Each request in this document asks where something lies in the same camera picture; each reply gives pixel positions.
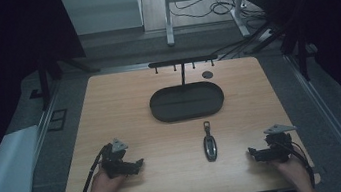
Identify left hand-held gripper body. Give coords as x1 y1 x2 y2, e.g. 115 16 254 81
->
97 135 137 181

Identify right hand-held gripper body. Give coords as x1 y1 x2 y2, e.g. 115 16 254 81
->
252 121 303 166

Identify black car key fob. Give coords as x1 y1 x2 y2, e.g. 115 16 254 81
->
199 119 220 164

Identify black key rack with tray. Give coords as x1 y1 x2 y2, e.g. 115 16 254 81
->
143 53 228 126

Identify person's left hand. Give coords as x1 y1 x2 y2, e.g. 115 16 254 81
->
84 163 129 192

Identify person's right hand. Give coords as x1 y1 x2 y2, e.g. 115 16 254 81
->
271 153 312 192

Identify round black table grommet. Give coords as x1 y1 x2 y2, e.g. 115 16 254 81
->
200 69 214 80

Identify black metal stand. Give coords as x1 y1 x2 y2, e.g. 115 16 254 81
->
23 49 105 114
208 14 322 94

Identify white power strip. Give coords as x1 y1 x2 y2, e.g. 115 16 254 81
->
255 27 276 43

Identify black curtain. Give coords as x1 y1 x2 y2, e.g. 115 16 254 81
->
0 0 104 192
244 0 341 151

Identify white cabinet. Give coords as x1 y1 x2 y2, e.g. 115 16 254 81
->
58 0 147 40

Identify aluminium floor rail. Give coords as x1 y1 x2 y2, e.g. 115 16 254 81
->
24 80 74 160
282 46 341 192

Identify black floor cables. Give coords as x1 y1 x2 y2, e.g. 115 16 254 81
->
167 0 271 43

